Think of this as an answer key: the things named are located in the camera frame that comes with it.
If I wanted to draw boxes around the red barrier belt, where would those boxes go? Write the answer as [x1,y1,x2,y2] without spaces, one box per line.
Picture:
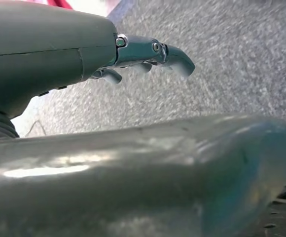
[46,0,73,10]

